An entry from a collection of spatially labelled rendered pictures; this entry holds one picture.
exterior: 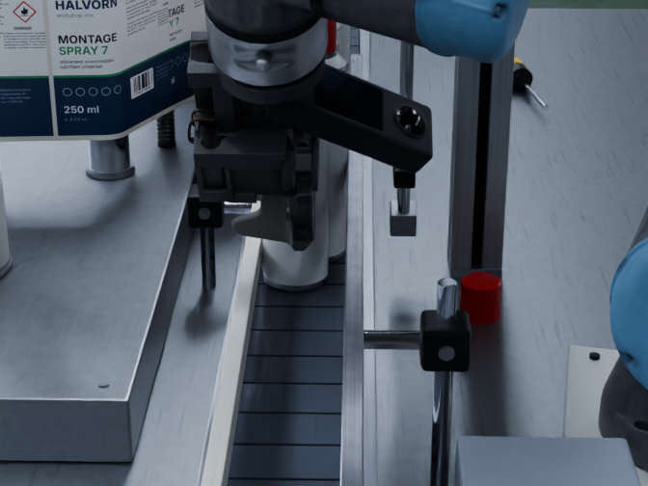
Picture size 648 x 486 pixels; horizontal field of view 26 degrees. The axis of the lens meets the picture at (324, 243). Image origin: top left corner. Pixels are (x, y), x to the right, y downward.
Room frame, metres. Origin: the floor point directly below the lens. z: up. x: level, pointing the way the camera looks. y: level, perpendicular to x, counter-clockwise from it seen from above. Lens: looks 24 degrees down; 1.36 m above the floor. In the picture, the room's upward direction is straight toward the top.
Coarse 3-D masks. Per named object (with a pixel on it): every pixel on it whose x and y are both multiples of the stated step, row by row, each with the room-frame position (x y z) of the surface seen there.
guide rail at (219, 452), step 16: (256, 208) 1.05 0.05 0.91; (256, 240) 0.99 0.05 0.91; (256, 256) 0.96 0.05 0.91; (240, 272) 0.93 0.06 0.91; (256, 272) 0.94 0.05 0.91; (240, 288) 0.90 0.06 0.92; (256, 288) 0.94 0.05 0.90; (240, 304) 0.88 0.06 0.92; (240, 320) 0.86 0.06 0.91; (240, 336) 0.83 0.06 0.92; (240, 352) 0.81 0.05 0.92; (224, 368) 0.79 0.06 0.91; (240, 368) 0.79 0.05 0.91; (224, 384) 0.77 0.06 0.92; (240, 384) 0.79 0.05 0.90; (224, 400) 0.75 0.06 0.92; (224, 416) 0.73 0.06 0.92; (224, 432) 0.71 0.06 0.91; (208, 448) 0.70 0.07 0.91; (224, 448) 0.69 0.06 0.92; (208, 464) 0.68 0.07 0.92; (224, 464) 0.68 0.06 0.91; (208, 480) 0.66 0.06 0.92; (224, 480) 0.67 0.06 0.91
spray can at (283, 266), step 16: (320, 144) 0.98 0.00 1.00; (320, 160) 0.98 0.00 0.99; (320, 176) 0.98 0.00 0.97; (320, 192) 0.98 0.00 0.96; (288, 208) 0.97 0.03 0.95; (320, 208) 0.98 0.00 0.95; (320, 224) 0.98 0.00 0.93; (272, 240) 0.98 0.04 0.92; (320, 240) 0.98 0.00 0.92; (272, 256) 0.98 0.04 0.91; (288, 256) 0.97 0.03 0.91; (304, 256) 0.97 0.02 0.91; (320, 256) 0.98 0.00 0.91; (272, 272) 0.98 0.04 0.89; (288, 272) 0.97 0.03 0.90; (304, 272) 0.97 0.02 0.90; (320, 272) 0.98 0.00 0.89; (288, 288) 0.97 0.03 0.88; (304, 288) 0.97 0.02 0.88
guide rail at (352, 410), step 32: (352, 64) 1.30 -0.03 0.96; (352, 160) 1.04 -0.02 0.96; (352, 192) 0.97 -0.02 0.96; (352, 224) 0.91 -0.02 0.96; (352, 256) 0.86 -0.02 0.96; (352, 288) 0.81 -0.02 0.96; (352, 320) 0.77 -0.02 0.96; (352, 352) 0.73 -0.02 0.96; (352, 384) 0.69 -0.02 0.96; (352, 416) 0.65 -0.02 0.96; (352, 448) 0.62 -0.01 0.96; (352, 480) 0.59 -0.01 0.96
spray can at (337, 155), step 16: (336, 32) 1.04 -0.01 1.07; (336, 48) 1.04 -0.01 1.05; (336, 64) 1.03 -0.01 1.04; (336, 160) 1.02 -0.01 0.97; (336, 176) 1.02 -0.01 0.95; (336, 192) 1.02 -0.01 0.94; (336, 208) 1.02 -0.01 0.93; (336, 224) 1.02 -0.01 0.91; (336, 240) 1.02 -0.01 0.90; (336, 256) 1.02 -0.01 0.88
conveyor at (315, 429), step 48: (336, 288) 0.98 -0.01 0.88; (288, 336) 0.90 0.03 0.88; (336, 336) 0.90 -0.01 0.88; (288, 384) 0.83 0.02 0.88; (336, 384) 0.83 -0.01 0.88; (240, 432) 0.77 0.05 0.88; (288, 432) 0.77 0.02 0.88; (336, 432) 0.77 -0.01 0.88; (240, 480) 0.71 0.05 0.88; (288, 480) 0.71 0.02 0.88; (336, 480) 0.72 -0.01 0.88
